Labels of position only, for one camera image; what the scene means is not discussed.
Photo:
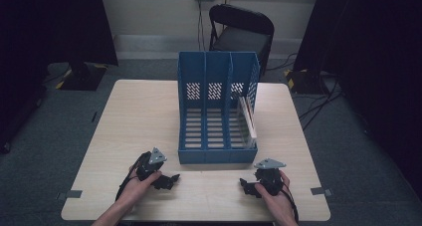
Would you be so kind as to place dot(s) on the green leaf picture book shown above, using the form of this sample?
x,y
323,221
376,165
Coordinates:
x,y
247,123

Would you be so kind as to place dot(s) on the grey tape strip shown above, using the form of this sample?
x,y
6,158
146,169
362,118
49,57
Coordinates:
x,y
320,191
71,194

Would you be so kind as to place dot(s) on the person's right hand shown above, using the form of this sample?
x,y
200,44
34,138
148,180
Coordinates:
x,y
280,204

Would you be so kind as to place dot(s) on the black folding chair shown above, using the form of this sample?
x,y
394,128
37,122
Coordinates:
x,y
242,37

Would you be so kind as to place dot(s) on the black striped-edge stand base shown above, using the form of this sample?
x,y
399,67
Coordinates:
x,y
83,78
303,81

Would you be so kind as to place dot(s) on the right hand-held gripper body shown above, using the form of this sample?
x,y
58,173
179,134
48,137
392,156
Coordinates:
x,y
270,178

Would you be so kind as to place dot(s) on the black curtain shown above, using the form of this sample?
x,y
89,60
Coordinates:
x,y
40,37
375,70

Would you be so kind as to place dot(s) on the white wall trunking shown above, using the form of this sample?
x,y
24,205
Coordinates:
x,y
149,46

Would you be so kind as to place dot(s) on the blue plastic file rack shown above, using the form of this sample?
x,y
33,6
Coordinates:
x,y
215,155

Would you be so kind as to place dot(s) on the small black floor tape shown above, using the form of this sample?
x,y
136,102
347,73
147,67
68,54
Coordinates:
x,y
94,116

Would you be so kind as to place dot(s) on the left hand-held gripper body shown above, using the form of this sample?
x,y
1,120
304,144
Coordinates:
x,y
149,166

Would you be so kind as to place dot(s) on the person's left hand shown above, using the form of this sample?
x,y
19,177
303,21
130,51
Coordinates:
x,y
137,189

